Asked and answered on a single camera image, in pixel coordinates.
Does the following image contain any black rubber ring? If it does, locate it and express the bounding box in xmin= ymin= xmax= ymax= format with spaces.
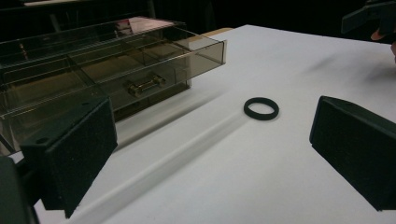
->
xmin=243 ymin=96 xmax=280 ymax=121

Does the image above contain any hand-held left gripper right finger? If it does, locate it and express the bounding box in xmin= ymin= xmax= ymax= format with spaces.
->
xmin=309 ymin=95 xmax=396 ymax=212

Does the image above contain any smoky clear compartment drawer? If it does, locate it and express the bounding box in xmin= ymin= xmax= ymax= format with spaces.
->
xmin=0 ymin=26 xmax=227 ymax=120

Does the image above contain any smoky drawer with gold handle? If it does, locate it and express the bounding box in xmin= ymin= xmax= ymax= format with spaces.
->
xmin=106 ymin=63 xmax=191 ymax=123

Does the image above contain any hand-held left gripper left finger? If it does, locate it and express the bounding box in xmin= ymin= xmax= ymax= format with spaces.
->
xmin=20 ymin=96 xmax=119 ymax=219

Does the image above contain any smoky clear drawer cabinet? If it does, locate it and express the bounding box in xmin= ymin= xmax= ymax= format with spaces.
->
xmin=0 ymin=16 xmax=227 ymax=157

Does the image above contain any tan wooden board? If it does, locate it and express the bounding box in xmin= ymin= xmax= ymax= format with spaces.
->
xmin=200 ymin=26 xmax=234 ymax=37

